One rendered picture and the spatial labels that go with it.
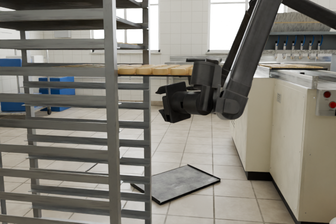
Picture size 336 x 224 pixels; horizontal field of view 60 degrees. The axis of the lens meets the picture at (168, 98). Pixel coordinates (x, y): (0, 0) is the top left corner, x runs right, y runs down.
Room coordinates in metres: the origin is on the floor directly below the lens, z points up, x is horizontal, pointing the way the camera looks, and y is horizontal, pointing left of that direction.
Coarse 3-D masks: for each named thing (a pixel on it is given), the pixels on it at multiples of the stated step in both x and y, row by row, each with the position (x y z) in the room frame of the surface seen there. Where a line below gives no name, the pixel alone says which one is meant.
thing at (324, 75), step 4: (296, 72) 2.61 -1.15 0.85; (304, 72) 2.41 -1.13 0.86; (308, 72) 2.32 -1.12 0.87; (312, 72) 2.24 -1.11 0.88; (316, 72) 2.16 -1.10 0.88; (320, 72) 2.09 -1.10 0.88; (324, 72) 2.02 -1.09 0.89; (328, 72) 1.96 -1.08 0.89; (332, 72) 1.90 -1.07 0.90; (320, 76) 2.09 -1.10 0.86; (324, 76) 2.02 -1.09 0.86; (328, 76) 1.96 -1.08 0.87; (332, 76) 1.90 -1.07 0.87; (332, 80) 1.89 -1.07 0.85
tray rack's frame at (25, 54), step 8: (24, 32) 1.43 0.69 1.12; (24, 56) 1.43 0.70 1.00; (24, 80) 1.43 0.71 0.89; (24, 88) 1.43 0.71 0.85; (32, 88) 1.46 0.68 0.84; (32, 112) 1.44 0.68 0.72; (32, 144) 1.43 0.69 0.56; (0, 152) 1.24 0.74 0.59; (0, 160) 1.23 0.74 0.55; (32, 160) 1.43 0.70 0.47; (0, 176) 1.23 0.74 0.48; (0, 184) 1.22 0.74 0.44; (32, 192) 1.43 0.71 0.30; (0, 200) 1.21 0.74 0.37; (40, 216) 1.45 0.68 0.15
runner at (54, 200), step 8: (0, 192) 0.99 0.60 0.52; (8, 192) 0.98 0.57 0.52; (16, 192) 0.98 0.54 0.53; (16, 200) 0.98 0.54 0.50; (24, 200) 0.97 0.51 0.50; (32, 200) 0.97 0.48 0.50; (40, 200) 0.96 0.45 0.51; (48, 200) 0.96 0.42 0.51; (56, 200) 0.95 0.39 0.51; (64, 200) 0.95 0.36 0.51; (72, 200) 0.94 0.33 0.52; (80, 200) 0.94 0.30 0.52; (88, 200) 0.93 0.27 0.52; (96, 200) 0.93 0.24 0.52; (104, 200) 0.92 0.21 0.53; (104, 208) 0.92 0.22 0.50
